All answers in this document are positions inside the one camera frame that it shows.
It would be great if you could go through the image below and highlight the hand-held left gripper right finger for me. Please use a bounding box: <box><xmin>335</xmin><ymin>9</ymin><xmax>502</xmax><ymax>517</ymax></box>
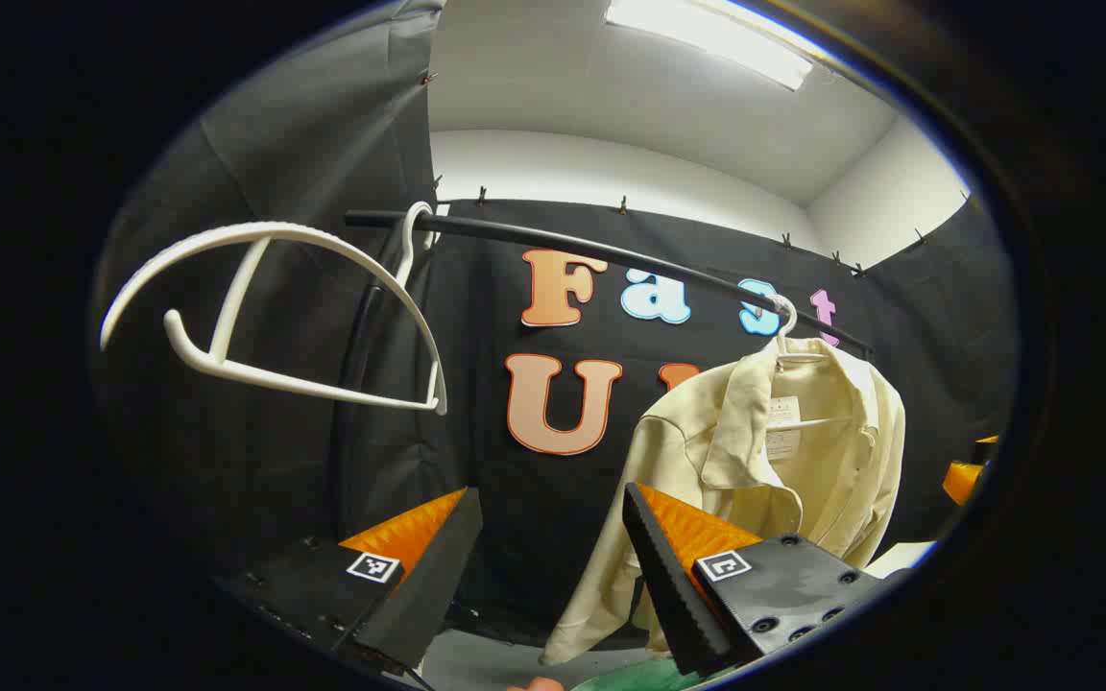
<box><xmin>622</xmin><ymin>483</ymin><xmax>909</xmax><ymax>678</ymax></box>

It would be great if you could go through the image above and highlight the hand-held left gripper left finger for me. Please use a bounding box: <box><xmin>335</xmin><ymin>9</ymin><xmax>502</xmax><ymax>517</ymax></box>
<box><xmin>227</xmin><ymin>487</ymin><xmax>484</xmax><ymax>673</ymax></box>

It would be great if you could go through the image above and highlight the green laundry hamper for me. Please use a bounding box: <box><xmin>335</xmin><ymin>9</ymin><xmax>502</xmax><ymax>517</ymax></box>
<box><xmin>572</xmin><ymin>657</ymin><xmax>736</xmax><ymax>691</ymax></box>

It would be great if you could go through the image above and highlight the cream collared shirt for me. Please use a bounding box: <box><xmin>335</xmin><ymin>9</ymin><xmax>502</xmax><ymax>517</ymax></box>
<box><xmin>539</xmin><ymin>336</ymin><xmax>907</xmax><ymax>668</ymax></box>

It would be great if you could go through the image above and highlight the white plastic hanger with shirt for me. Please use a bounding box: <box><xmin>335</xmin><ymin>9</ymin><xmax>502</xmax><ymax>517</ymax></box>
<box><xmin>770</xmin><ymin>293</ymin><xmax>856</xmax><ymax>428</ymax></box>

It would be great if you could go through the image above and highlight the black clothes rack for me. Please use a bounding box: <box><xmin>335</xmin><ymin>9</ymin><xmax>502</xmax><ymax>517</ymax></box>
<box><xmin>332</xmin><ymin>209</ymin><xmax>873</xmax><ymax>538</ymax></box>

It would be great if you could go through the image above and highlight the empty white plastic hanger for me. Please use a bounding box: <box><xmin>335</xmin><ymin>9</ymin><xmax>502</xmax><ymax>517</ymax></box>
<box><xmin>99</xmin><ymin>202</ymin><xmax>448</xmax><ymax>417</ymax></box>

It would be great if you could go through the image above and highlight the black backdrop cloth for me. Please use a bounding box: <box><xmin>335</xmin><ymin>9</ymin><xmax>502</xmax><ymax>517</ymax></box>
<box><xmin>92</xmin><ymin>0</ymin><xmax>1020</xmax><ymax>663</ymax></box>

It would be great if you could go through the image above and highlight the ceiling light panel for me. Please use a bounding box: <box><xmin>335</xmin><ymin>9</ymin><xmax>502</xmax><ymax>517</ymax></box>
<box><xmin>604</xmin><ymin>0</ymin><xmax>815</xmax><ymax>92</ymax></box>

